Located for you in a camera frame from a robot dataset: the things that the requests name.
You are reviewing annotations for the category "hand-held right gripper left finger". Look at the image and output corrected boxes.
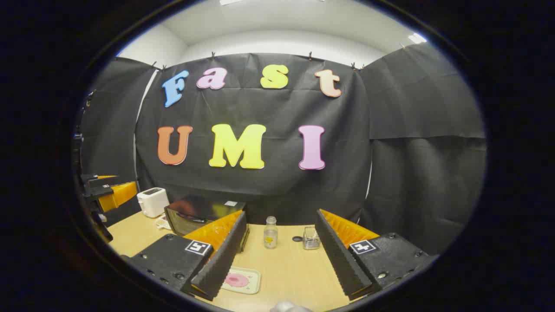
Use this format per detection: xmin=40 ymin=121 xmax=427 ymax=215
xmin=129 ymin=210 xmax=248 ymax=302

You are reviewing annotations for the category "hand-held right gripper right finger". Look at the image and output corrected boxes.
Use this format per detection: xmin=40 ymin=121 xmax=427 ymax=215
xmin=314 ymin=208 xmax=436 ymax=301

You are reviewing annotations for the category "pink ham slice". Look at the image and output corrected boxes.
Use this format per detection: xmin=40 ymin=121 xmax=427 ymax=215
xmin=225 ymin=274 xmax=250 ymax=288

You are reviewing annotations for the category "white square plate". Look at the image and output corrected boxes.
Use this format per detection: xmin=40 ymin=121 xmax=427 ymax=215
xmin=221 ymin=266 xmax=261 ymax=295

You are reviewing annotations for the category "black electric oven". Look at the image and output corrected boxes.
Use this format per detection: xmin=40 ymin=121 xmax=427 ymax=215
xmin=164 ymin=196 xmax=250 ymax=252

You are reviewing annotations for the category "white toaster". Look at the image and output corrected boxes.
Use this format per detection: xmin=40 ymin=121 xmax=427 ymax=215
xmin=137 ymin=187 xmax=170 ymax=218

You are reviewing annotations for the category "clear glass bottle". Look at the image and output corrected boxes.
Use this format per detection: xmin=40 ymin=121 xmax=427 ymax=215
xmin=264 ymin=216 xmax=279 ymax=250

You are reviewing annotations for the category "metal wire holder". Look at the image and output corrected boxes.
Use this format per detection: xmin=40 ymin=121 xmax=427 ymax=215
xmin=302 ymin=226 xmax=320 ymax=250

